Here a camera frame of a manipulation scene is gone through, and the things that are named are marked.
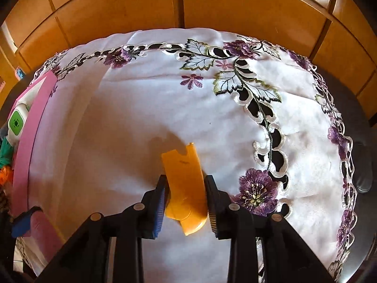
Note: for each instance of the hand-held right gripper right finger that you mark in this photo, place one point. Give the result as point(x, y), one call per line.
point(212, 212)

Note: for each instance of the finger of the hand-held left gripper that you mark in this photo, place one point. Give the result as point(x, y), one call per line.
point(23, 222)

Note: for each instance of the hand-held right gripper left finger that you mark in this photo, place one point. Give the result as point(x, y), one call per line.
point(157, 212)

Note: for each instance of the yellow plastic piece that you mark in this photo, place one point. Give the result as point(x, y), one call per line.
point(184, 177)

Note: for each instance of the pink cardboard box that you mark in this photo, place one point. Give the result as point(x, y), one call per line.
point(29, 141)

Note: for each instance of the white and green toy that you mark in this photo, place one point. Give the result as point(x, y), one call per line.
point(16, 123)

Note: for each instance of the white embroidered floral tablecloth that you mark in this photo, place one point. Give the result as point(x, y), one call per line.
point(147, 100)

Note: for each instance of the pink and blue book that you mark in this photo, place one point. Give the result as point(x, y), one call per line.
point(19, 73)

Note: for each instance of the black chair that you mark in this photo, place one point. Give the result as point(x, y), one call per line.
point(363, 166)

